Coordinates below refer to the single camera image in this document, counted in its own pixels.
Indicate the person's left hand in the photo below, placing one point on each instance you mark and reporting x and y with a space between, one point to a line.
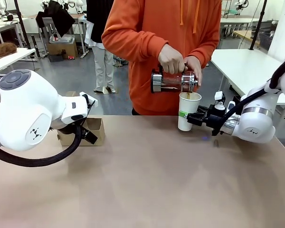
196 67

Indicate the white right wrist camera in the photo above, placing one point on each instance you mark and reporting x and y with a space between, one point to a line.
218 95

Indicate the black storage box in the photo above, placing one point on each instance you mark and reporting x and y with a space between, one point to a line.
55 58

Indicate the person's right hand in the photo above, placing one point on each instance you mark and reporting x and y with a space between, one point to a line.
171 59

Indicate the black cloth on stand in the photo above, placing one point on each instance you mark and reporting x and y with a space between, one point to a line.
57 16

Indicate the white table with furry item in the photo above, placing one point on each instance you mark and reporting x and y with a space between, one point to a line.
12 59

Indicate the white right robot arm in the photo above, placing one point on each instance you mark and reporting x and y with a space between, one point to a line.
256 118

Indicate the brown cardboard cup carrier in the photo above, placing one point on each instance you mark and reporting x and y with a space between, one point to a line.
97 133

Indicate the person's right forearm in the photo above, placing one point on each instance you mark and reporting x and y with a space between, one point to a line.
128 45

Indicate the white paper cup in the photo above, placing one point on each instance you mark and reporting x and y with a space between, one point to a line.
186 104

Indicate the large white table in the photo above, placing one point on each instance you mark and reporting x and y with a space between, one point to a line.
247 69

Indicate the brown cardboard box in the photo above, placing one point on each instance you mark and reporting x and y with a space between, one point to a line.
61 48

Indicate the wooden background table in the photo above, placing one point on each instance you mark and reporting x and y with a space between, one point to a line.
245 35

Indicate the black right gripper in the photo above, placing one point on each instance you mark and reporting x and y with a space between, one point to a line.
213 117

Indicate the black tripod pole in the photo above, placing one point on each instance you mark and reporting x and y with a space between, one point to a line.
22 26
257 26

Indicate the bystander in black top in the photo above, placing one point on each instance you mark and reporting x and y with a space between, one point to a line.
102 59

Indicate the person's left forearm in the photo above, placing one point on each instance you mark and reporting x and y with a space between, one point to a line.
206 51

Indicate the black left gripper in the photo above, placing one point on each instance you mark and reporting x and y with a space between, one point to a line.
89 137

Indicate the glass french press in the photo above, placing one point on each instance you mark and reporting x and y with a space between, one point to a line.
166 82

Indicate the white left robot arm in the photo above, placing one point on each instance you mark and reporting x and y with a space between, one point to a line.
26 111

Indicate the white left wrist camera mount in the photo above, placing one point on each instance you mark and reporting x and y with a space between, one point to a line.
90 99

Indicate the brown furry item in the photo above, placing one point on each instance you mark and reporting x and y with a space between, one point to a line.
2 50

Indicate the person in orange hoodie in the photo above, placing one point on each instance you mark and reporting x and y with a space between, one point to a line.
161 21

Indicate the white background table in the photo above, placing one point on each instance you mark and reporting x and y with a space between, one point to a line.
242 22

